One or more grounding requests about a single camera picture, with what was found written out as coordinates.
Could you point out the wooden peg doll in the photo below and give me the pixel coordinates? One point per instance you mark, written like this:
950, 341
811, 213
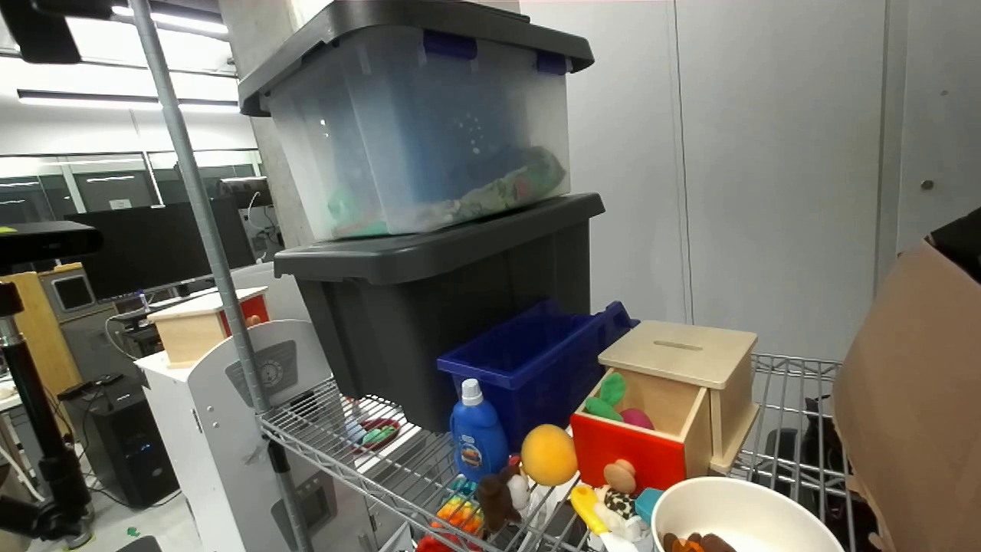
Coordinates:
620, 475

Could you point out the wooden box with red drawer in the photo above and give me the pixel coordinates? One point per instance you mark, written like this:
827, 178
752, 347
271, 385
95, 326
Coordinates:
677, 353

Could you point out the green toy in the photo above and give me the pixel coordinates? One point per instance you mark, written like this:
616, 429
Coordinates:
609, 400

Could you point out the pink toy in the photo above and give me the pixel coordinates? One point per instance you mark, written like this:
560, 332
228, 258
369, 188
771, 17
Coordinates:
634, 418

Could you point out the dark grey storage tote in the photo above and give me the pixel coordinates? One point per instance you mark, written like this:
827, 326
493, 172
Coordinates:
430, 306

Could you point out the metal rack pole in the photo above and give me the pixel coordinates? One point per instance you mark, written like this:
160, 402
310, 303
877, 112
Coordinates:
194, 172

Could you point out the large cardboard box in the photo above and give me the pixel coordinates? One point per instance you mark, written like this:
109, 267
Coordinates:
909, 408

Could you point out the yellow ball toy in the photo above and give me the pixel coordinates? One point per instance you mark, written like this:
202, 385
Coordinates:
550, 454

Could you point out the brown plush toy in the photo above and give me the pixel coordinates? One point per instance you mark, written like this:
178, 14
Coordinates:
694, 543

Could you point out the white spotted toy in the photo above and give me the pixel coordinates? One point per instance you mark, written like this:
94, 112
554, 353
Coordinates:
620, 502

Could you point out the yellow plastic toy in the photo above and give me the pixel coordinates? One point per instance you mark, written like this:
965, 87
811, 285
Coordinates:
587, 507

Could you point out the small wooden box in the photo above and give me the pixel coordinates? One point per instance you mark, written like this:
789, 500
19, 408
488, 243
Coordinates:
194, 332

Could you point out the packet with coloured items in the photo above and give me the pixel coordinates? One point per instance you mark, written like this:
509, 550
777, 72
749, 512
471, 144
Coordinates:
374, 429

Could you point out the teal block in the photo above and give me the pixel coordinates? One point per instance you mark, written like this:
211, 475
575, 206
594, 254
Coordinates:
648, 502

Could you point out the black overhead object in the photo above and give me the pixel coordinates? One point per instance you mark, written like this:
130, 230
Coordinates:
42, 24

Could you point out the black box unit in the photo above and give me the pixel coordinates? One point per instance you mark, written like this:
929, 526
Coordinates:
124, 440

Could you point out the white cabinet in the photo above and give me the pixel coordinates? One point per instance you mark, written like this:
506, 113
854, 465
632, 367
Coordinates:
217, 447

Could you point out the small dark brown toy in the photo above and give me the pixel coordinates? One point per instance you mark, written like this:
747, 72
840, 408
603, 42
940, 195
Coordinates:
498, 502

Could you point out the light wooden cabinet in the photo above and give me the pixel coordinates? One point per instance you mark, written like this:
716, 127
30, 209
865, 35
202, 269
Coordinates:
42, 326

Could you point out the white pot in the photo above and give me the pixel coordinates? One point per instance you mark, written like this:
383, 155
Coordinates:
747, 507

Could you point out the blue plastic bin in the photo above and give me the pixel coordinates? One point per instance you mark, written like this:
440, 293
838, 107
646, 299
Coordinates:
531, 377

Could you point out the black stand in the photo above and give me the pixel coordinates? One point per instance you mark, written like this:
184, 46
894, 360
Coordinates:
42, 247

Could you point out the clear storage bin dark lid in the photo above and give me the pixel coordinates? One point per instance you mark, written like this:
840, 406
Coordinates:
408, 133

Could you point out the blue detergent bottle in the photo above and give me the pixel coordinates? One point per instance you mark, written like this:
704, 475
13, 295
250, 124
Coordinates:
477, 440

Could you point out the rainbow coloured toy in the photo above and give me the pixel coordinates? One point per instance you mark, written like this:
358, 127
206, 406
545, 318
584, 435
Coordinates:
460, 512

